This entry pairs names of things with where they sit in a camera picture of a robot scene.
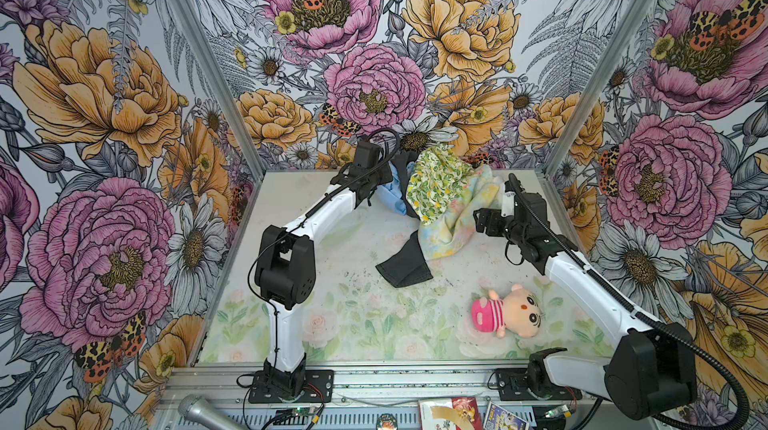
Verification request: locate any light blue cloth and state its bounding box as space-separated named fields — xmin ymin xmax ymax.
xmin=375 ymin=180 xmax=416 ymax=218

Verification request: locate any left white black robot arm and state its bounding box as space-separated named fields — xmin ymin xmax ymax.
xmin=247 ymin=128 xmax=401 ymax=401

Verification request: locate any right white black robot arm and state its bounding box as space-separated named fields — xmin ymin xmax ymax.
xmin=473 ymin=174 xmax=750 ymax=429

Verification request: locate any green yellow floral cloth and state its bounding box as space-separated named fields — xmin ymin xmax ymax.
xmin=406 ymin=144 xmax=473 ymax=225

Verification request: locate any pastel tie-dye cloth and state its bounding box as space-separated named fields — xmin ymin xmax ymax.
xmin=417 ymin=165 xmax=504 ymax=261

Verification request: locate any black cloth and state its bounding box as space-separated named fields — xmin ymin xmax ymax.
xmin=376 ymin=150 xmax=433 ymax=288

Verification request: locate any pink plush doll toy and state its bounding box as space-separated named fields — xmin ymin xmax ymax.
xmin=471 ymin=284 xmax=542 ymax=338

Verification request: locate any right green circuit board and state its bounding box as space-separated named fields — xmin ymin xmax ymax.
xmin=544 ymin=404 xmax=572 ymax=419

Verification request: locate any green circuit board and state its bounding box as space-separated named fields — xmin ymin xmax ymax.
xmin=275 ymin=404 xmax=325 ymax=424
xmin=544 ymin=404 xmax=572 ymax=419

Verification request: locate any blue picture card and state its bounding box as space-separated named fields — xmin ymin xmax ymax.
xmin=482 ymin=403 xmax=530 ymax=430

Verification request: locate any red yellow card pack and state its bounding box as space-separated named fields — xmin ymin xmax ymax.
xmin=418 ymin=397 xmax=482 ymax=430

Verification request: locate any small round badge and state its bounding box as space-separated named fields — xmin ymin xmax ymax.
xmin=376 ymin=413 xmax=398 ymax=430

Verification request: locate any left green circuit board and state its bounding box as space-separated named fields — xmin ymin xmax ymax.
xmin=275 ymin=404 xmax=325 ymax=424

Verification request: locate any silver microphone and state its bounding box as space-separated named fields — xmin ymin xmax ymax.
xmin=177 ymin=395 xmax=245 ymax=430

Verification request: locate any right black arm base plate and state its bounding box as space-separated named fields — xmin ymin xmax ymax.
xmin=487 ymin=367 xmax=583 ymax=402

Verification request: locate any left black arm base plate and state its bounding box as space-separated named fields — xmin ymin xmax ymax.
xmin=246 ymin=369 xmax=335 ymax=404

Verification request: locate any aluminium front frame rail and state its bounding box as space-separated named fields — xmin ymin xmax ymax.
xmin=150 ymin=360 xmax=595 ymax=429

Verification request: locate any left aluminium corner post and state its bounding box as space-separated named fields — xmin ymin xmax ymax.
xmin=168 ymin=0 xmax=266 ymax=183

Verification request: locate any aluminium corner post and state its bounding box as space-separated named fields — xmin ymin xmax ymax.
xmin=543 ymin=0 xmax=657 ymax=177
xmin=168 ymin=0 xmax=266 ymax=183

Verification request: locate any right aluminium corner post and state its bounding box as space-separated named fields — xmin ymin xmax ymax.
xmin=543 ymin=0 xmax=657 ymax=177

